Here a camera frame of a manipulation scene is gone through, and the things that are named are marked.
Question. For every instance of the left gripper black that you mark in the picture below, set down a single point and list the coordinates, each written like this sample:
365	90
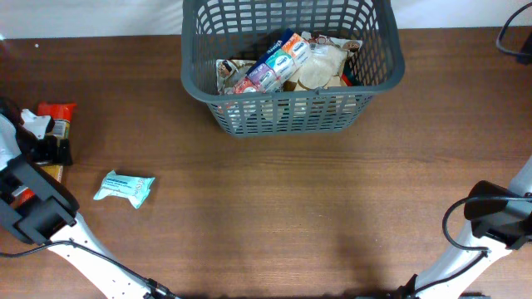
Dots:
50	154

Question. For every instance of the multicolour tissue pack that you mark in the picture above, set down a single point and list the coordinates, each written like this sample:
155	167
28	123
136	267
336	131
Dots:
276	65

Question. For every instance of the beige rice bag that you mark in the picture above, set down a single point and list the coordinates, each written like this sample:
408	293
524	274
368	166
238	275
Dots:
330	56

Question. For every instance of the green cocoa bag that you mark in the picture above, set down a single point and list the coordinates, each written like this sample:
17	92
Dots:
349	79

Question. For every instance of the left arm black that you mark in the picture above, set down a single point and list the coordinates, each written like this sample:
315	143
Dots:
38	210

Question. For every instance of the orange spaghetti packet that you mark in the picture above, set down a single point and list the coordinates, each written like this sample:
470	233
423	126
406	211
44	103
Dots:
62	114

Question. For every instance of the grey plastic basket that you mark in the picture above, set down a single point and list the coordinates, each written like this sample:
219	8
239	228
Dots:
217	29

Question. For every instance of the teal wet wipes packet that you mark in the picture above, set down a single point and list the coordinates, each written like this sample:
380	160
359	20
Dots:
134	189

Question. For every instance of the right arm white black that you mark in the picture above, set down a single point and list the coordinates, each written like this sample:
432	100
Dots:
487	225

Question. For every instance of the beige snack bag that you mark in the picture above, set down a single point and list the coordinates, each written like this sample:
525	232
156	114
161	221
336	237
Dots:
229	72

